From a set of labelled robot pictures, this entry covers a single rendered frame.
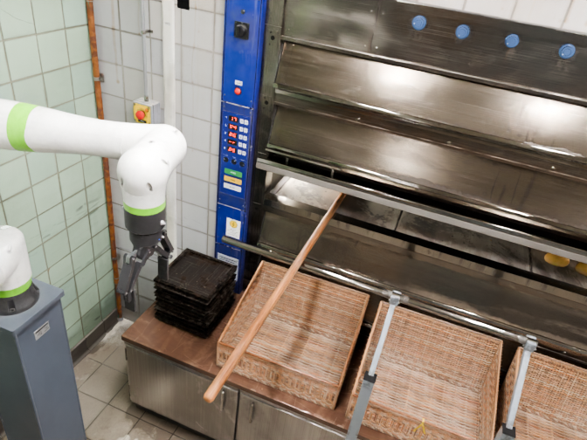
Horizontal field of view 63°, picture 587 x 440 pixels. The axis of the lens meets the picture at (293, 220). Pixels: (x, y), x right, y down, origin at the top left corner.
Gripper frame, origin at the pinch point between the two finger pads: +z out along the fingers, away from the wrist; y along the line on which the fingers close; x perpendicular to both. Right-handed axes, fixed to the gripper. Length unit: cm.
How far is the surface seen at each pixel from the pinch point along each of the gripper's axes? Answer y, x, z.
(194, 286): -68, -26, 64
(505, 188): -105, 84, -9
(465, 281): -106, 84, 38
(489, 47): -106, 61, -56
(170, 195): -99, -61, 43
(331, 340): -90, 37, 86
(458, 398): -85, 99, 85
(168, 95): -100, -62, -8
